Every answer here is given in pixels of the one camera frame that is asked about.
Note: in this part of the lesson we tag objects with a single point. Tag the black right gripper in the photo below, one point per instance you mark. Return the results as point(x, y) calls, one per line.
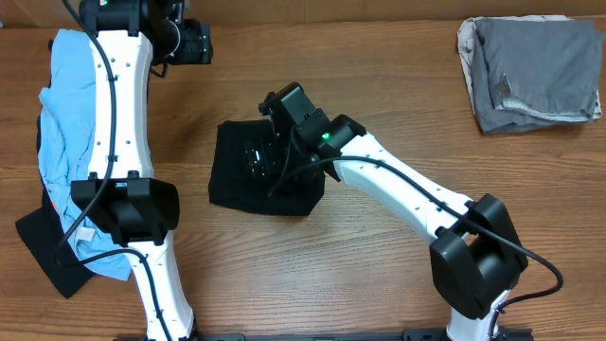
point(261, 148)

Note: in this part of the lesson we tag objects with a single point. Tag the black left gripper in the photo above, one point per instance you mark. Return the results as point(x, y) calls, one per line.
point(198, 48)

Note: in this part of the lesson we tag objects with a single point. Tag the black t-shirt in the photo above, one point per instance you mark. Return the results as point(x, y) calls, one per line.
point(232, 186)

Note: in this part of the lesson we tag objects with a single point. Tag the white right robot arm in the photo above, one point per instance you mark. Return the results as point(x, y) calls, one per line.
point(474, 250)

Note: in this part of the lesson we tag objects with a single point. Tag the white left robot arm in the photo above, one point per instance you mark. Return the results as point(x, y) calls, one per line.
point(121, 195)

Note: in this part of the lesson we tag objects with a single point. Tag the light blue t-shirt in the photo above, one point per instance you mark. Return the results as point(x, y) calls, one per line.
point(121, 64)

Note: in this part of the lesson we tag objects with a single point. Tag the brown cardboard backdrop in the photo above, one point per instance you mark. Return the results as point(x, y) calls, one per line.
point(243, 12)

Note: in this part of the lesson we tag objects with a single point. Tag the black garment under blue shirt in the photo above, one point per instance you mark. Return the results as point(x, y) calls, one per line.
point(47, 251)

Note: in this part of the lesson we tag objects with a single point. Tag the folded white cloth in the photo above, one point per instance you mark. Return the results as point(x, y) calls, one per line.
point(466, 47)

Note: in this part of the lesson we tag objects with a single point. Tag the folded grey shorts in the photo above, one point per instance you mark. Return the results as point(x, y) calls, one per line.
point(535, 71)

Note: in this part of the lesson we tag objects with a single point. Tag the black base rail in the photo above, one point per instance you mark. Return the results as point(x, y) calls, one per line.
point(326, 335)

